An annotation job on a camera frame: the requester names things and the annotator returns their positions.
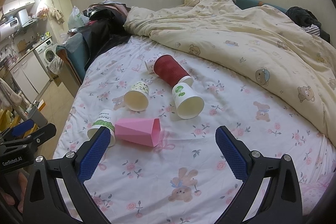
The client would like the teal bed frame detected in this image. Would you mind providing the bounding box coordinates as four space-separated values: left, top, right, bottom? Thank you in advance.
56 33 89 97

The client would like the white cup green leaf logo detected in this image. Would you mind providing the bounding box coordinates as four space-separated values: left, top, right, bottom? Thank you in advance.
172 83 205 119

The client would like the small white pink-print cup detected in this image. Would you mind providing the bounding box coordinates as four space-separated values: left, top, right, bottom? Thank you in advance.
145 56 158 74

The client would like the pink faceted cup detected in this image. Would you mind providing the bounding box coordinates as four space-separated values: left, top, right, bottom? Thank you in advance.
114 118 161 147

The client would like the floral patterned paper cup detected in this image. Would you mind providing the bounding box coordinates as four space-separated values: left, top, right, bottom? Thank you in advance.
123 81 149 111

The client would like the white kitchen cabinet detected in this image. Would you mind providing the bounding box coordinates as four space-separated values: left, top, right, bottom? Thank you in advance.
10 52 50 103

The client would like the white cup green band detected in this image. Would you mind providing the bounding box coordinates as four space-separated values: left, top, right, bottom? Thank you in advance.
87 109 116 147

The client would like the floral white bed sheet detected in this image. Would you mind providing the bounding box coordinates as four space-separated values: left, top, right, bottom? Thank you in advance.
54 36 335 223

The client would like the red ribbed paper cup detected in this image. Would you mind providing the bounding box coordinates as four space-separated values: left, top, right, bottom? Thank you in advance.
153 55 194 88

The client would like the white washing machine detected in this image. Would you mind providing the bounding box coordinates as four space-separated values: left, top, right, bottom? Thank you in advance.
34 38 58 72

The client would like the person's left hand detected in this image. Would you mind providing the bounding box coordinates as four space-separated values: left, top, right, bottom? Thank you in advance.
1 170 28 214

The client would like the dark clothes right of bed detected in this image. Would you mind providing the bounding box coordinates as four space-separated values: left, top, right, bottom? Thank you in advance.
285 6 330 43

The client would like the cream bear-print duvet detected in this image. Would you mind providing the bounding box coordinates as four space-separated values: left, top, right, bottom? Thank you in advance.
124 0 335 141

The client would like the black clothes pile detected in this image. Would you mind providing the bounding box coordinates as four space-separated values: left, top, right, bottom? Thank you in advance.
69 2 130 71

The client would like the white plastic bag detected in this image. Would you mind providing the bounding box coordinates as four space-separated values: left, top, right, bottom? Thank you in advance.
68 6 89 30

